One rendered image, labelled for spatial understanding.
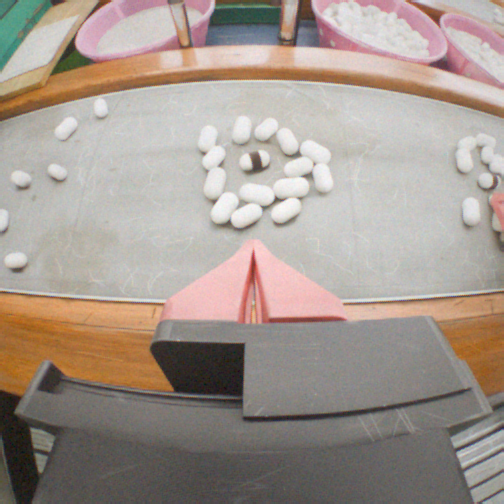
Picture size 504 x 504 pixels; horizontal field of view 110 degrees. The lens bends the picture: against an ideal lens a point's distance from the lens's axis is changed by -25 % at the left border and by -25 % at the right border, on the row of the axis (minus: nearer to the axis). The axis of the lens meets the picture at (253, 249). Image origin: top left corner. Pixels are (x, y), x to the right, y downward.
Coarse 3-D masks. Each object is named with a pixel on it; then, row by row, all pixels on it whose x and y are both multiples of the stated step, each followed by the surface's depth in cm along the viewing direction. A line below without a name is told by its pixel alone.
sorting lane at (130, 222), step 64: (0, 128) 30; (128, 128) 28; (192, 128) 28; (320, 128) 28; (384, 128) 28; (448, 128) 28; (0, 192) 26; (64, 192) 26; (128, 192) 26; (192, 192) 26; (320, 192) 26; (384, 192) 26; (448, 192) 26; (0, 256) 24; (64, 256) 24; (128, 256) 24; (192, 256) 24; (320, 256) 24; (384, 256) 24; (448, 256) 24
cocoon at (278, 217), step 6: (294, 198) 24; (282, 204) 23; (288, 204) 23; (294, 204) 23; (300, 204) 24; (276, 210) 23; (282, 210) 23; (288, 210) 23; (294, 210) 23; (300, 210) 24; (276, 216) 23; (282, 216) 23; (288, 216) 23; (282, 222) 24
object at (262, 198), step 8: (248, 184) 24; (256, 184) 24; (240, 192) 24; (248, 192) 23; (256, 192) 23; (264, 192) 23; (272, 192) 24; (248, 200) 24; (256, 200) 24; (264, 200) 24; (272, 200) 24
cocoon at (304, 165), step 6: (288, 162) 25; (294, 162) 24; (300, 162) 24; (306, 162) 24; (312, 162) 25; (288, 168) 24; (294, 168) 24; (300, 168) 24; (306, 168) 25; (312, 168) 25; (288, 174) 25; (294, 174) 25; (300, 174) 25
